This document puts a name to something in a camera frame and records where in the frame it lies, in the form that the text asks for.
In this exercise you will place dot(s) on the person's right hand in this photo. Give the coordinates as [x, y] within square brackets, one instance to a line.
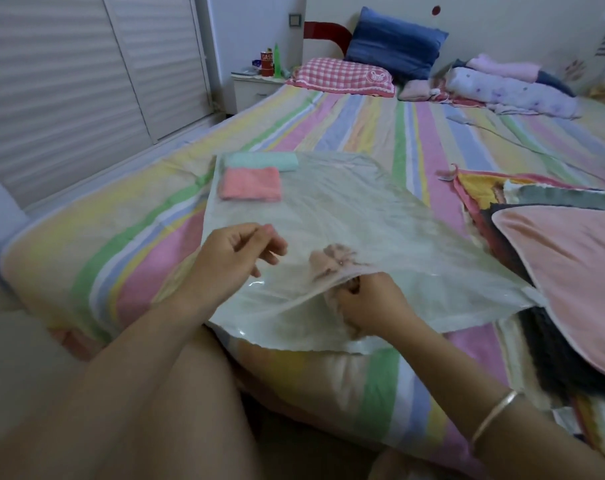
[377, 307]

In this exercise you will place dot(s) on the person's left hand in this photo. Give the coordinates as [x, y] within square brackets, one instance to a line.
[217, 267]

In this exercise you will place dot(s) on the person's left fingers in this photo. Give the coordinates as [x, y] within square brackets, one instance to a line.
[265, 244]

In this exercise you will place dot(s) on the person's right thumb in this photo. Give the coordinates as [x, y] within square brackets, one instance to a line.
[355, 285]

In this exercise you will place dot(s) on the translucent plastic bag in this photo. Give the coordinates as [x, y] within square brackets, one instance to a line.
[382, 229]

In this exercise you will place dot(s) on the person's right forearm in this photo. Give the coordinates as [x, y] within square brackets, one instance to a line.
[482, 394]

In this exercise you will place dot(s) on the person's left forearm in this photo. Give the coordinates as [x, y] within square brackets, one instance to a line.
[107, 384]

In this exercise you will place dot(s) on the folded pink towel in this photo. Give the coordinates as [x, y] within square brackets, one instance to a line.
[250, 184]

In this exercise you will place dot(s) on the folded teal towel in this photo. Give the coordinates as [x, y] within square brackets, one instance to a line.
[260, 161]

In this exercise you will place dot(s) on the bed with striped sheet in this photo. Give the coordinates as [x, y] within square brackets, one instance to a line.
[332, 124]

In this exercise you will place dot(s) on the white nightstand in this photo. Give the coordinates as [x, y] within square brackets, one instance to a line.
[252, 89]

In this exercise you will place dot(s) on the yellow towel with pink edge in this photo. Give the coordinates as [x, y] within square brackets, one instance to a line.
[482, 189]

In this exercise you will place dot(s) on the red can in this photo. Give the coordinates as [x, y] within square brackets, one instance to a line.
[267, 62]

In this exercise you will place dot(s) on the green bottle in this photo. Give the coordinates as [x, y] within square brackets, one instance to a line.
[277, 62]

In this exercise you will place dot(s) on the red checked pillow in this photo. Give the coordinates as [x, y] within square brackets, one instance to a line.
[340, 74]

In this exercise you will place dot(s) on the small pink garment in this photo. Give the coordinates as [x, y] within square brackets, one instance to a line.
[417, 89]

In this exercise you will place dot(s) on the large pink towel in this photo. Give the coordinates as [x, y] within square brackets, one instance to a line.
[572, 274]

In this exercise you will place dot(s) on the red headboard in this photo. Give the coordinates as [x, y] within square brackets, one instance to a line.
[325, 30]

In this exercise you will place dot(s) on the grey-green towel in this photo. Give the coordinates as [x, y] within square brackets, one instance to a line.
[562, 197]

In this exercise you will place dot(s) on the blue pillow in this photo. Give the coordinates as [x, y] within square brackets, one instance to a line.
[395, 42]

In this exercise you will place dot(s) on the white purple floral blanket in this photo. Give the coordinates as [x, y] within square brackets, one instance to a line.
[507, 92]

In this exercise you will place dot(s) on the white louvered wardrobe doors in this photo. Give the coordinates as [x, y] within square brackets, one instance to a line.
[72, 84]

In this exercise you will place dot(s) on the folded light pink blanket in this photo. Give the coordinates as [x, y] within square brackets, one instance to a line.
[505, 68]

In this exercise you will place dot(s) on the dark blue garment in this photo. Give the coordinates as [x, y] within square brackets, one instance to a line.
[555, 82]

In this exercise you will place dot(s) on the grey wall switch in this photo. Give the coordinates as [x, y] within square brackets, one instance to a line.
[295, 19]

